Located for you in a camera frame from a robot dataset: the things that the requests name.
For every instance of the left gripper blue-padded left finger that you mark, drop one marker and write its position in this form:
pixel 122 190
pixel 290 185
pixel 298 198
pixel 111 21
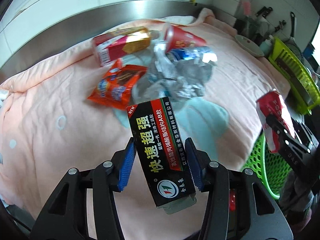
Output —
pixel 64 215

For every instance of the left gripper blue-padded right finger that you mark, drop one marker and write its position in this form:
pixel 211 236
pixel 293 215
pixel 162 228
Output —
pixel 257 215

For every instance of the red cola can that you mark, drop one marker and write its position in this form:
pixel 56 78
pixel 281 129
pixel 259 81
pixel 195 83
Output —
pixel 274 104

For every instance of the black glue box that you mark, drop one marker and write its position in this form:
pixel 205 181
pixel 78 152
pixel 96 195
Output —
pixel 162 155

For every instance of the orange snack packet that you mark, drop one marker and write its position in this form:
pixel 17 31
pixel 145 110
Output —
pixel 115 87

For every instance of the silver foil wrapper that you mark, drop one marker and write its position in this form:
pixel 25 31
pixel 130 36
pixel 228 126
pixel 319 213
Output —
pixel 180 82

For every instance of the blue white milk can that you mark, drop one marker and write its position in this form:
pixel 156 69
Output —
pixel 187 55

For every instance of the green perforated trash basket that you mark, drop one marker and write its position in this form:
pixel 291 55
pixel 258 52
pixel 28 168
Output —
pixel 271 168

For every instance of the lime green dish rack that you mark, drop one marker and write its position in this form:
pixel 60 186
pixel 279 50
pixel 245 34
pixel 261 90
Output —
pixel 302 84

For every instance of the teal small bottle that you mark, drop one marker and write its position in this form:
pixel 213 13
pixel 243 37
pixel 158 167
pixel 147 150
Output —
pixel 267 45

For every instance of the small ceramic plate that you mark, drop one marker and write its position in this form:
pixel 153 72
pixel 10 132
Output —
pixel 249 46

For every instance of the red yellow carton box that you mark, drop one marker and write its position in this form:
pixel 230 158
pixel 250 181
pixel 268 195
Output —
pixel 117 44

